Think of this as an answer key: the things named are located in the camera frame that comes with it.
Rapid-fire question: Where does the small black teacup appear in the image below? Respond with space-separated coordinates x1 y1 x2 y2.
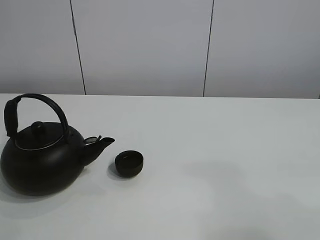
114 150 144 178

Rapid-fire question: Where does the black round teapot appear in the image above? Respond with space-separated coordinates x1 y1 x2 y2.
0 93 115 196

